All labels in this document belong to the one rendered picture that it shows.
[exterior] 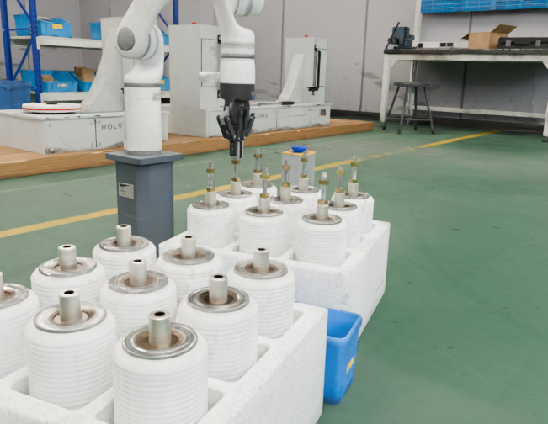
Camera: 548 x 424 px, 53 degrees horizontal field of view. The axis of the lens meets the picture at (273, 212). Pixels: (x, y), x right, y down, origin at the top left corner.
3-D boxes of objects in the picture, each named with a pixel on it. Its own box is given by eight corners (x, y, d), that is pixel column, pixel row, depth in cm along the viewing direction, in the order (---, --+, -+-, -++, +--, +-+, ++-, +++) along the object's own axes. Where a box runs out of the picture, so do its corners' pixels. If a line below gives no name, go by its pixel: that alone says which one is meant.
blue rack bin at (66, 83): (19, 90, 577) (18, 69, 572) (53, 90, 607) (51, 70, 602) (46, 92, 548) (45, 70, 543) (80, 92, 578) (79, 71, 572)
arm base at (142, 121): (119, 152, 146) (116, 86, 141) (146, 150, 153) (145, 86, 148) (141, 156, 140) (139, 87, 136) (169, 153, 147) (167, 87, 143)
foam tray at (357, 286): (160, 326, 115) (157, 243, 110) (241, 268, 150) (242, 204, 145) (343, 368, 101) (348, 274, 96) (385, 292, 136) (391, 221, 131)
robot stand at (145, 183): (109, 261, 153) (103, 152, 145) (151, 249, 164) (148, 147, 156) (143, 273, 144) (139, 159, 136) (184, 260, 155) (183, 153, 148)
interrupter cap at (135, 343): (105, 352, 54) (104, 345, 54) (151, 321, 61) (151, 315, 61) (169, 370, 51) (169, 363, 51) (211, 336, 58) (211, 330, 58)
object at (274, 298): (213, 394, 79) (213, 274, 75) (244, 363, 88) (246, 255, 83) (274, 411, 75) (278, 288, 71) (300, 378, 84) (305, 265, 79)
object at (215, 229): (200, 301, 111) (200, 213, 106) (180, 285, 118) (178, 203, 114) (242, 291, 116) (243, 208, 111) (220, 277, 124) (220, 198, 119)
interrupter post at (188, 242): (177, 259, 81) (177, 237, 80) (186, 255, 83) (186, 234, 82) (191, 262, 80) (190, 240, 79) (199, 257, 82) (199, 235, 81)
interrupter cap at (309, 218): (342, 217, 107) (343, 214, 107) (341, 227, 100) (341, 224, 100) (303, 214, 108) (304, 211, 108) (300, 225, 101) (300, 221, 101)
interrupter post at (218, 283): (204, 304, 66) (204, 278, 65) (215, 297, 68) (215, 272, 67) (221, 308, 65) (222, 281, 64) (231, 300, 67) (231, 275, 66)
